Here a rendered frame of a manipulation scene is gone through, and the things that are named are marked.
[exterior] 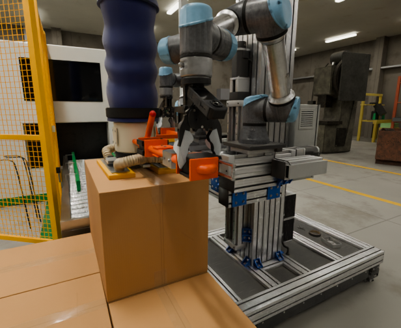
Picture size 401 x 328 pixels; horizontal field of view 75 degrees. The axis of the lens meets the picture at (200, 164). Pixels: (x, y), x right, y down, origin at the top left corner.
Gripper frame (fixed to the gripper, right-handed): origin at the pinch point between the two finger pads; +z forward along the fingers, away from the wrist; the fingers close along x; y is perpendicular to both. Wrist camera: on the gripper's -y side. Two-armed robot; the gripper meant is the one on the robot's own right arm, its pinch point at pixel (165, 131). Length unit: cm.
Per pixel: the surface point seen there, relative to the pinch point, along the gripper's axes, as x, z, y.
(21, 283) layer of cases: -73, 54, 33
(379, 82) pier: 1094, -125, -473
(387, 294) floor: 126, 107, 70
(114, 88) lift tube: -34, -20, 36
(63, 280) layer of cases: -59, 54, 39
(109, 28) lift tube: -35, -42, 34
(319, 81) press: 573, -92, -347
